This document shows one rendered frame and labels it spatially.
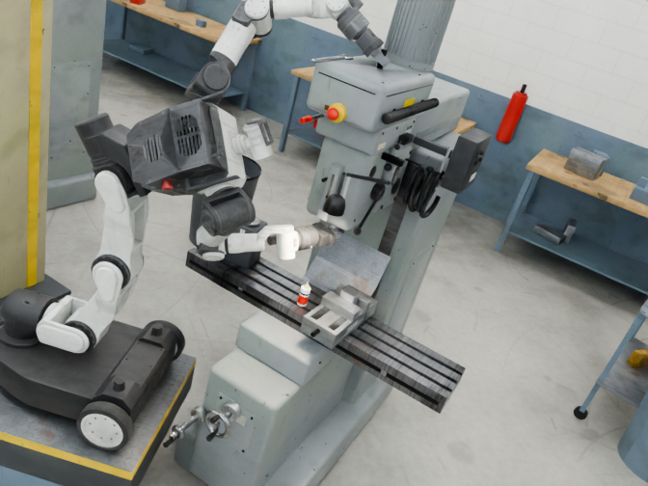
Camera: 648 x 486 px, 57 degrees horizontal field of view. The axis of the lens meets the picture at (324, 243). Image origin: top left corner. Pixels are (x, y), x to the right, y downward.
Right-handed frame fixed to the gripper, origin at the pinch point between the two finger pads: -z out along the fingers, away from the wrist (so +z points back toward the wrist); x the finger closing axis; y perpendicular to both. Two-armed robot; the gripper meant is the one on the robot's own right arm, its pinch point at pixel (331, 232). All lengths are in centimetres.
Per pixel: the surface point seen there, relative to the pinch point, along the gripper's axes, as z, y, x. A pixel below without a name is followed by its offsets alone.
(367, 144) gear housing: 9.4, -43.0, -12.3
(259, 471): 33, 88, -28
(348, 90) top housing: 21, -60, -8
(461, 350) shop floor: -170, 122, 4
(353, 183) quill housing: 6.7, -26.4, -9.1
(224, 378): 42, 55, -5
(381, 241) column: -37.8, 12.2, 2.7
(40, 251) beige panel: 49, 100, 164
